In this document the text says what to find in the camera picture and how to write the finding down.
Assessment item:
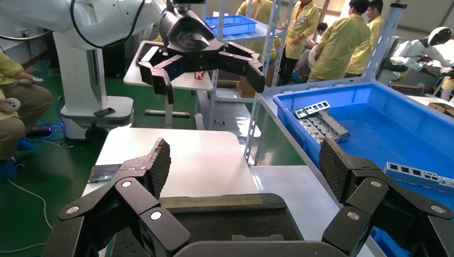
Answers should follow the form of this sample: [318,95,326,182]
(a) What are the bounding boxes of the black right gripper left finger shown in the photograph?
[42,137,192,257]

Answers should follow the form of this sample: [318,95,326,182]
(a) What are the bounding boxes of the seated operator in yellow coat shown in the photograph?
[0,51,54,180]

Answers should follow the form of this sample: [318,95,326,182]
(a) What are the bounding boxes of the dark flat phone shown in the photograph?
[88,163,124,184]

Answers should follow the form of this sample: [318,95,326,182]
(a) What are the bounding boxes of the large blue plastic bin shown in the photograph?
[272,82,454,257]

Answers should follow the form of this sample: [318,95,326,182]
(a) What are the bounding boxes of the white floor cable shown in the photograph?
[0,179,54,254]

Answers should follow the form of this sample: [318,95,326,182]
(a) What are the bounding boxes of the small black device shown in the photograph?
[93,107,116,118]

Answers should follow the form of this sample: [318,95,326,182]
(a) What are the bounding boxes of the white humanoid robot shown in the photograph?
[377,26,454,88]

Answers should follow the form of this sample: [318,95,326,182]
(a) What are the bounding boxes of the black tray with wooden edge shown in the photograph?
[136,42,165,65]

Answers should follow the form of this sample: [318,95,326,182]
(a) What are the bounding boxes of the person in yellow coat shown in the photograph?
[344,0,385,78]
[278,0,321,86]
[307,0,372,83]
[236,0,283,61]

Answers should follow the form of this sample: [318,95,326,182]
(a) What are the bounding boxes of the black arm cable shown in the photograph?
[0,0,146,49]

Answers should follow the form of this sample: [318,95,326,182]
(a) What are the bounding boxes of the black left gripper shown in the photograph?
[138,8,267,105]

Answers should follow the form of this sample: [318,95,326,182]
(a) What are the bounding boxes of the brown cardboard box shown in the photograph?
[236,65,279,99]
[427,102,454,118]

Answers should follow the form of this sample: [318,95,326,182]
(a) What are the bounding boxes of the grey metal shelving rack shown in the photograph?
[196,0,408,168]

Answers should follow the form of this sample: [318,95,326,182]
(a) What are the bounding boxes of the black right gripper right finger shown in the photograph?
[318,137,454,257]

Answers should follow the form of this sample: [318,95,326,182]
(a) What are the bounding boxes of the small blue plastic bin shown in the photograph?
[203,14,258,37]

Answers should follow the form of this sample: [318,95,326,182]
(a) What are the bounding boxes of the white robot column with base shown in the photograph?
[52,31,135,142]

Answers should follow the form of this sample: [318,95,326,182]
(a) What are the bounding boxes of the white side table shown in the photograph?
[123,40,214,130]

